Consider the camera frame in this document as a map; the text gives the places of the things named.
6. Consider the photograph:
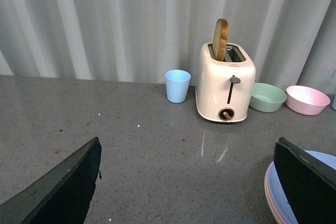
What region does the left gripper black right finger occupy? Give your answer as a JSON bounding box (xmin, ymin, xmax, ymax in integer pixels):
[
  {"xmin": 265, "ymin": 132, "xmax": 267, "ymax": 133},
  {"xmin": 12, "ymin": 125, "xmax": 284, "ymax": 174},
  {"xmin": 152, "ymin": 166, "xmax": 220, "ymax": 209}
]
[{"xmin": 274, "ymin": 137, "xmax": 335, "ymax": 223}]

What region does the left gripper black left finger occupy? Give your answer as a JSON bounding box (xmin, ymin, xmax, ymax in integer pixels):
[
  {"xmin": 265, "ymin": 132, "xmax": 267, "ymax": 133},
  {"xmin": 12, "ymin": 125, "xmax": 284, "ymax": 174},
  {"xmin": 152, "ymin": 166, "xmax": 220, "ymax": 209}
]
[{"xmin": 1, "ymin": 137, "xmax": 102, "ymax": 223}]

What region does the blue plate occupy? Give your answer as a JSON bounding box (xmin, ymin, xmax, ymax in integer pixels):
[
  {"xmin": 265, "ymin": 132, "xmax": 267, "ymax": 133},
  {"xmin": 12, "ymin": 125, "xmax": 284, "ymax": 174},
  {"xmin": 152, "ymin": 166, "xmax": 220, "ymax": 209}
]
[{"xmin": 265, "ymin": 150, "xmax": 336, "ymax": 224}]

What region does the pink plate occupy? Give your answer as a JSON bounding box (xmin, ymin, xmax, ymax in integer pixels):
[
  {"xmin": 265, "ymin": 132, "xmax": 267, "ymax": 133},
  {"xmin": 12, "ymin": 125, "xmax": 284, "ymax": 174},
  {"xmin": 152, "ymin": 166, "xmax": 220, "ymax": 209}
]
[{"xmin": 264, "ymin": 167, "xmax": 287, "ymax": 224}]

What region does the light blue cup right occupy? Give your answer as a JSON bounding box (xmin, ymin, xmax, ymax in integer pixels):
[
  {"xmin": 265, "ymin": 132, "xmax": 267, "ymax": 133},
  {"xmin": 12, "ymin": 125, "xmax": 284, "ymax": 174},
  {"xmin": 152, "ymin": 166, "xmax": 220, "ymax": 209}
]
[{"xmin": 332, "ymin": 95, "xmax": 336, "ymax": 111}]

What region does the light blue cup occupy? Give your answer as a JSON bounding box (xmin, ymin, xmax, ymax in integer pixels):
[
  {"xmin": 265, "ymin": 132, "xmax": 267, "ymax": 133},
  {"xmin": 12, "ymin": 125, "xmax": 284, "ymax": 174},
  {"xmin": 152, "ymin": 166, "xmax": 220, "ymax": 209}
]
[
  {"xmin": 165, "ymin": 70, "xmax": 191, "ymax": 103},
  {"xmin": 332, "ymin": 95, "xmax": 336, "ymax": 111}
]

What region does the pink bowl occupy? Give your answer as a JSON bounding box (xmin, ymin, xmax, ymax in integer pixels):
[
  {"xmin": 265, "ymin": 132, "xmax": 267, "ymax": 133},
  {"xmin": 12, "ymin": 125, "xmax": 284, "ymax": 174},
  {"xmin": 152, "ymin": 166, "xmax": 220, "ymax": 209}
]
[{"xmin": 286, "ymin": 86, "xmax": 330, "ymax": 115}]

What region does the green bowl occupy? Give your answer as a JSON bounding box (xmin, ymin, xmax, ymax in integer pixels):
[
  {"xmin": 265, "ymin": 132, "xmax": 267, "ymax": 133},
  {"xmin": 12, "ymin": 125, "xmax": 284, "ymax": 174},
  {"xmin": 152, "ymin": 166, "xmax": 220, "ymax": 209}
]
[{"xmin": 249, "ymin": 83, "xmax": 287, "ymax": 113}]

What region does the cream toaster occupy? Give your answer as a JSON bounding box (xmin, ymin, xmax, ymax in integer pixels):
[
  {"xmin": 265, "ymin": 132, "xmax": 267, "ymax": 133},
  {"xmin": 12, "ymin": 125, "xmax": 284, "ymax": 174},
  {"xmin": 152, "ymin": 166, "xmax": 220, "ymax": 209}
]
[{"xmin": 195, "ymin": 43, "xmax": 256, "ymax": 123}]

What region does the light blue cup left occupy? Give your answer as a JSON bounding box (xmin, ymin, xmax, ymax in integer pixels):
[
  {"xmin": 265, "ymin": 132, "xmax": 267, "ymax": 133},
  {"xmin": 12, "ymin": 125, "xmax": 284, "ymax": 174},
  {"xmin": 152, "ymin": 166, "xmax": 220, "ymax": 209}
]
[{"xmin": 165, "ymin": 70, "xmax": 191, "ymax": 103}]

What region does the toast slice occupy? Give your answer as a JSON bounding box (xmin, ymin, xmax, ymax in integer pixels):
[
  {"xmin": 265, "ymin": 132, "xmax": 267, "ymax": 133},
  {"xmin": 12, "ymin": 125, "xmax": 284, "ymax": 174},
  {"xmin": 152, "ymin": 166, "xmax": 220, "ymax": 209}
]
[{"xmin": 212, "ymin": 19, "xmax": 229, "ymax": 61}]

